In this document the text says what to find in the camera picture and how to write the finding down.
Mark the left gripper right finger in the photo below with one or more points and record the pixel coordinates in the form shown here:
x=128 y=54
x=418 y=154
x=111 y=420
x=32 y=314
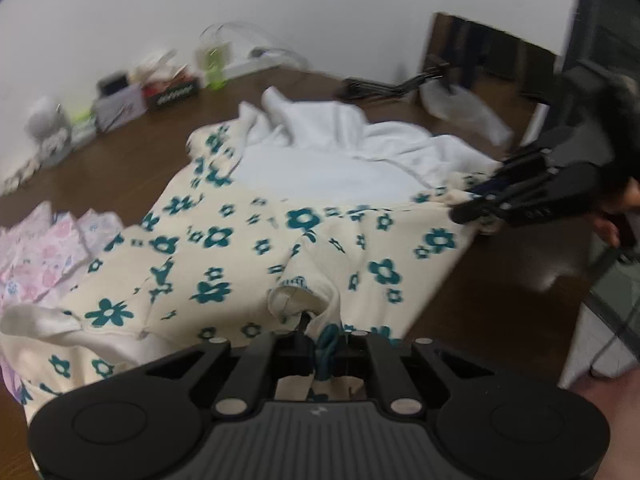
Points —
x=387 y=379

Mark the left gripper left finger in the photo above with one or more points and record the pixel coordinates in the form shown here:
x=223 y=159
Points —
x=254 y=378

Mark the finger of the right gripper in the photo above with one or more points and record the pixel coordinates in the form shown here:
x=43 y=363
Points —
x=520 y=199
x=527 y=162

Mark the cream green floral garment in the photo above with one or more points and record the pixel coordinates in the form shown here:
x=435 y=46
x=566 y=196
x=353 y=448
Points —
x=291 y=208

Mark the white folding stand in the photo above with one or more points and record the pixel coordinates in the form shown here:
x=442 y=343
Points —
x=20 y=176

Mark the person right hand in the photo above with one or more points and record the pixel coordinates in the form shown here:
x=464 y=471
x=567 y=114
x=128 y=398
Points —
x=626 y=203

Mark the pink floral garment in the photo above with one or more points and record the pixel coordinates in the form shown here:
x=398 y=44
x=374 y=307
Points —
x=44 y=256

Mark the white power strip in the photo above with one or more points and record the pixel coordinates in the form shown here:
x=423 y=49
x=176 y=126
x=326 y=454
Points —
x=246 y=66

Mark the red green tissue box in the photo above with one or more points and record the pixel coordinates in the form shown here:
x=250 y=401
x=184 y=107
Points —
x=164 y=81

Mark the white floral tin box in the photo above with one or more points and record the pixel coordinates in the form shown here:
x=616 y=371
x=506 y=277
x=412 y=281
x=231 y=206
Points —
x=112 y=112

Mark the green white tissue packs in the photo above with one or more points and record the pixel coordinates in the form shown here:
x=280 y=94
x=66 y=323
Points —
x=84 y=129

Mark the green spray bottle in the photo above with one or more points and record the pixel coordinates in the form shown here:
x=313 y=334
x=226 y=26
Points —
x=215 y=60

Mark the small black box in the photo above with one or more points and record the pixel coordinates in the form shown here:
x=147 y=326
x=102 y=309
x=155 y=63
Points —
x=112 y=83

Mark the white robot speaker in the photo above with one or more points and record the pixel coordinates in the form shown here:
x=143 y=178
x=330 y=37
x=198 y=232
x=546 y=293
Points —
x=48 y=125

